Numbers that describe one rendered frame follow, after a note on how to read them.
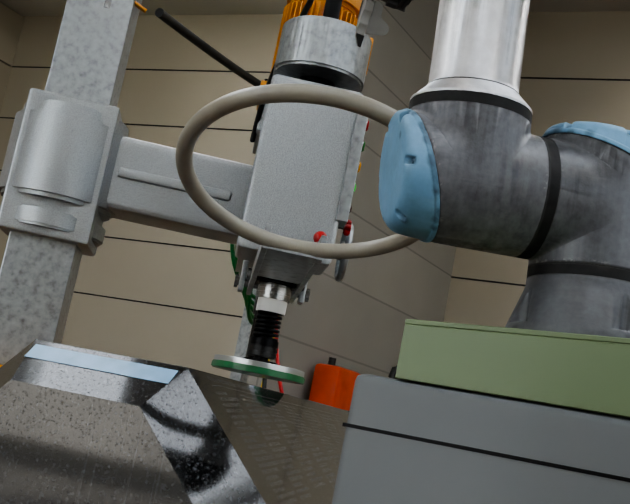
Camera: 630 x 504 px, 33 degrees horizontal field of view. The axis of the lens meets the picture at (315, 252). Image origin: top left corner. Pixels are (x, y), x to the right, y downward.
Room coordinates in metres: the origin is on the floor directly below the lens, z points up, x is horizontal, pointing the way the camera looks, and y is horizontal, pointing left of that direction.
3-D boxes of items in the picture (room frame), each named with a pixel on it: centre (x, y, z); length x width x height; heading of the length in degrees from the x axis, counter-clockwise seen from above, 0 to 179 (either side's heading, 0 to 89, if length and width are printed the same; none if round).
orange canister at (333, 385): (5.85, -0.28, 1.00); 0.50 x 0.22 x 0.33; 152
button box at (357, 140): (2.42, -0.04, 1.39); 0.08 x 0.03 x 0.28; 4
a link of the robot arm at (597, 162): (1.27, -0.32, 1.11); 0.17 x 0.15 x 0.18; 99
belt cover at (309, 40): (2.83, 0.10, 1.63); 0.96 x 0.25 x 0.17; 4
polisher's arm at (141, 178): (3.09, 0.57, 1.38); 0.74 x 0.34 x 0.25; 96
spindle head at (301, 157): (2.56, 0.08, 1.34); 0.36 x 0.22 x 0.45; 4
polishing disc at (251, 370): (2.48, 0.07, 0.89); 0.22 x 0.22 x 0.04
